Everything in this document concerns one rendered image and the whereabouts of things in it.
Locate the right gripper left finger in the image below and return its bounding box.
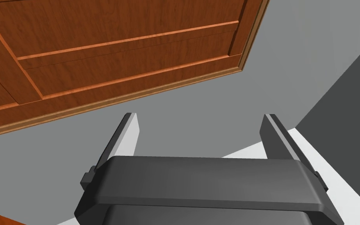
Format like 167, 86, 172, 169
94, 112, 140, 172

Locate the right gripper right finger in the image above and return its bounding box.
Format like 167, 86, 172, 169
259, 114, 317, 174

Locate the brown wooden panelled door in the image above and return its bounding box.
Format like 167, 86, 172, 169
0, 0, 271, 140

